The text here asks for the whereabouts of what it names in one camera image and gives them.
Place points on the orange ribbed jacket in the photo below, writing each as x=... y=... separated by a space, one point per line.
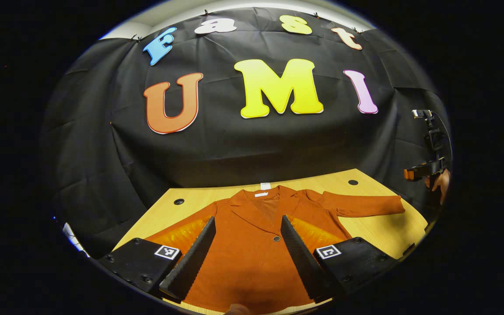
x=247 y=262

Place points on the black backdrop cloth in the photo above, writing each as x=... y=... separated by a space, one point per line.
x=256 y=148

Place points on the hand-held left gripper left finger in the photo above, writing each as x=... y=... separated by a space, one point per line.
x=193 y=258

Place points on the white device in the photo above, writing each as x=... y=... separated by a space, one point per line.
x=73 y=239

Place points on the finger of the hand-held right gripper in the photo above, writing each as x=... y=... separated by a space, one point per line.
x=425 y=168

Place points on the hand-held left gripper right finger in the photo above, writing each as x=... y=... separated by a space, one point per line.
x=302 y=258

